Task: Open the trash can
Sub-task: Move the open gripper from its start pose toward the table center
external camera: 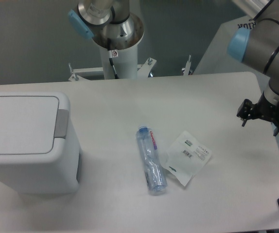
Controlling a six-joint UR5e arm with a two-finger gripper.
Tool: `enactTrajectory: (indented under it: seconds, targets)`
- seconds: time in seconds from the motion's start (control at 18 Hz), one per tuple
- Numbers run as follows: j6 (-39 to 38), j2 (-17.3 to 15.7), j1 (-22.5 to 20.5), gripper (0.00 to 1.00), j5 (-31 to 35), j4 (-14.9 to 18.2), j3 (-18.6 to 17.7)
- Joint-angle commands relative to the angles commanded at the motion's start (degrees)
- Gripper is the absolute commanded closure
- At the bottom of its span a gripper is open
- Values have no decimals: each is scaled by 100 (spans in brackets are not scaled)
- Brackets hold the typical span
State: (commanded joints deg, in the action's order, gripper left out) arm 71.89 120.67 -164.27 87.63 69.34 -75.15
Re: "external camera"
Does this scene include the white push-button trash can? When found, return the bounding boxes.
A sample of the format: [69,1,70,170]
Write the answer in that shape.
[0,92,81,194]

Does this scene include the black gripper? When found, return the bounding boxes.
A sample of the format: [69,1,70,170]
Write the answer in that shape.
[236,93,279,136]

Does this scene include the black cable on pedestal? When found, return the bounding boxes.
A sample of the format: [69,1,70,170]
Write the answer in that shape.
[106,38,119,80]

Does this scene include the white metal base frame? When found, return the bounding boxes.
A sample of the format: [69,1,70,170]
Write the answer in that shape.
[68,54,193,82]

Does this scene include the white sealed medical pouch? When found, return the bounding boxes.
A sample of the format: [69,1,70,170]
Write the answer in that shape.
[161,131,212,186]

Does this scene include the white superior umbrella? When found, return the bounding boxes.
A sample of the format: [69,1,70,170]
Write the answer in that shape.
[192,14,271,78]

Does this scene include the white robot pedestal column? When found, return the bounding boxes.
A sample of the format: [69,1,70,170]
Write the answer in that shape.
[90,13,145,80]

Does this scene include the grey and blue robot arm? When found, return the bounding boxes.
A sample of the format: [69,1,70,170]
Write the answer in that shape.
[68,0,279,133]

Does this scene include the clear crushed plastic bottle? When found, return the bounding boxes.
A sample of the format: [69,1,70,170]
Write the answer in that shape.
[136,125,167,196]

